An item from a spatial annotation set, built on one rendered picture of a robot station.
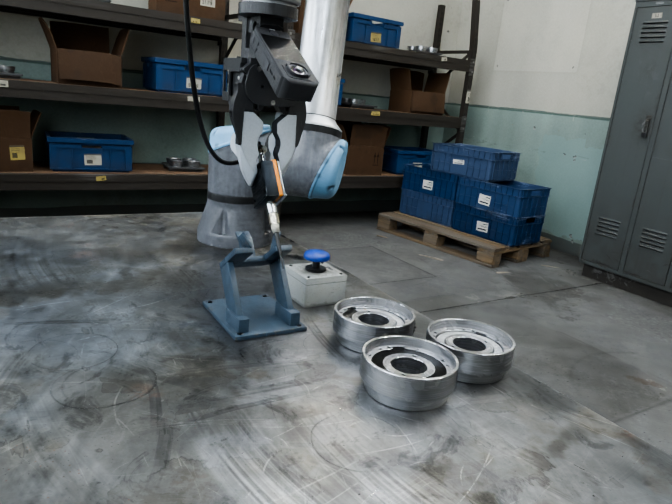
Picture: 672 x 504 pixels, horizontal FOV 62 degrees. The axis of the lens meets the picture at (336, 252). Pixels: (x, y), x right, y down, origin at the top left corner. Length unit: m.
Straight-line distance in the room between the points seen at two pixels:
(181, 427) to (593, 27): 4.84
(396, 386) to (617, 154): 3.79
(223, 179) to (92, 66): 2.96
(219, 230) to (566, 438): 0.73
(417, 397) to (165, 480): 0.25
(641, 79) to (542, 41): 1.39
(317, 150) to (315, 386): 0.54
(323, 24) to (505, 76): 4.56
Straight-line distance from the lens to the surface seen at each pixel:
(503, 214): 4.34
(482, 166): 4.45
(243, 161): 0.70
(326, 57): 1.11
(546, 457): 0.59
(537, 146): 5.29
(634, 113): 4.25
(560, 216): 5.13
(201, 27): 4.12
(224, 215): 1.10
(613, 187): 4.29
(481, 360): 0.66
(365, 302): 0.78
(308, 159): 1.05
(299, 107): 0.72
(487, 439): 0.59
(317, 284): 0.82
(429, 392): 0.59
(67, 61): 3.98
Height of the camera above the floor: 1.11
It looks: 16 degrees down
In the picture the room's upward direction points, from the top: 6 degrees clockwise
